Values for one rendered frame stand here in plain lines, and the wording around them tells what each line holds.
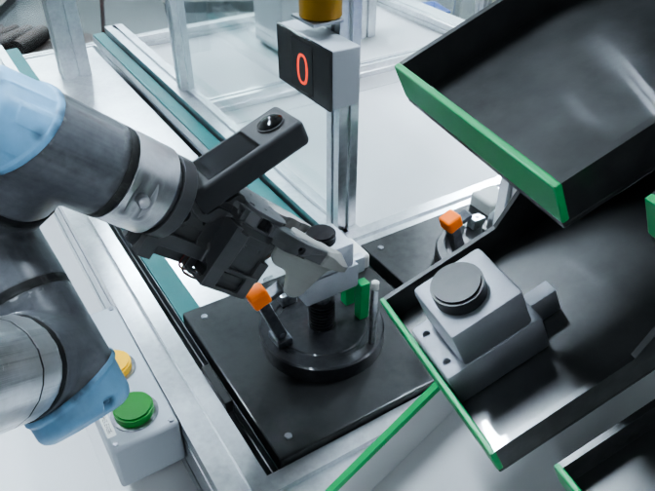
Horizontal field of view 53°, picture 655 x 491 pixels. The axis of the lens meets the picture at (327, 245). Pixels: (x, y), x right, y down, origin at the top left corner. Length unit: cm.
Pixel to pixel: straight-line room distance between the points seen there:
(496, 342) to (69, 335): 29
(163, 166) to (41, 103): 10
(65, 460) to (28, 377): 39
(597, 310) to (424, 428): 20
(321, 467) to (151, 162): 33
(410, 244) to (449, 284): 53
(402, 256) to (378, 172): 42
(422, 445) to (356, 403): 14
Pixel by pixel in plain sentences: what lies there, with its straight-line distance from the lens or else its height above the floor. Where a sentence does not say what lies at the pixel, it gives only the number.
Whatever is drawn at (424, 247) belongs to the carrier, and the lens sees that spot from 89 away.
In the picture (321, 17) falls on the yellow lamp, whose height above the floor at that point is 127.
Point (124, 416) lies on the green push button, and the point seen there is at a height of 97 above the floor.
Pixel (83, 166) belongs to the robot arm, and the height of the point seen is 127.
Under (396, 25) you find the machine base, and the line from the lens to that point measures 207.
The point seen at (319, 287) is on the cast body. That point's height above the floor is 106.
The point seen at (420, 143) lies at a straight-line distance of 138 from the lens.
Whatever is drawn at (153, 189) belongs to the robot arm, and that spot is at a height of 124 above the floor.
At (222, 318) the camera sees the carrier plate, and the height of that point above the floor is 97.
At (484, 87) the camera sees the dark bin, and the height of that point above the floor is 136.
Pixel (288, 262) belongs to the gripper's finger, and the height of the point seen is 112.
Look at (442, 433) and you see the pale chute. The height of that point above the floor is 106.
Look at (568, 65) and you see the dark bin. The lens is 35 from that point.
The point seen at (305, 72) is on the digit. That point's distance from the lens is 80.
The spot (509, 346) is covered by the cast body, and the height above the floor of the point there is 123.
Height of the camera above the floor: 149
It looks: 37 degrees down
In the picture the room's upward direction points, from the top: straight up
